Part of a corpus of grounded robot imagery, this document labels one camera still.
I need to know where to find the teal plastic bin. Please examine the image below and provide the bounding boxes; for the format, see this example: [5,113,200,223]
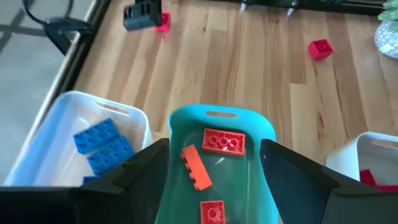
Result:
[155,104,280,224]

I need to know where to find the white plastic bin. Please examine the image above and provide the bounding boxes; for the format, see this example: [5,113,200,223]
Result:
[325,131,398,188]

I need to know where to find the blue toy brick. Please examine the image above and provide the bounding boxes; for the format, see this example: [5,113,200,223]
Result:
[86,135,136,175]
[73,118,121,155]
[82,175,100,185]

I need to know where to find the orange toy brick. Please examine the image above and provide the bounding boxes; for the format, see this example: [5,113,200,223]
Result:
[201,128,246,156]
[200,200,226,224]
[181,144,213,191]

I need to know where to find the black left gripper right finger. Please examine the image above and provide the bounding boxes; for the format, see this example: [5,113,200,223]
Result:
[260,139,398,224]

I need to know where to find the green artificial potted plant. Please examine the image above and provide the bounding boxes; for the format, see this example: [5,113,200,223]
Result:
[374,0,398,60]

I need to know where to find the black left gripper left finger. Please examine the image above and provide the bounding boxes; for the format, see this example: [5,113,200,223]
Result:
[0,138,170,224]

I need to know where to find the black frame bracket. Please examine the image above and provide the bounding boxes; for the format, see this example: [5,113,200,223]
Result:
[43,17,94,56]

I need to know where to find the clear plastic bin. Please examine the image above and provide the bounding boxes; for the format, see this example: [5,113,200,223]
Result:
[2,90,153,187]

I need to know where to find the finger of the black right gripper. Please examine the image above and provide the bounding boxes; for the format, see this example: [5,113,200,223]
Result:
[123,0,163,31]

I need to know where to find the small red toy brick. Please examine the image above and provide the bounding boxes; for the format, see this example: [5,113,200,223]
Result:
[307,39,334,61]
[154,11,172,32]

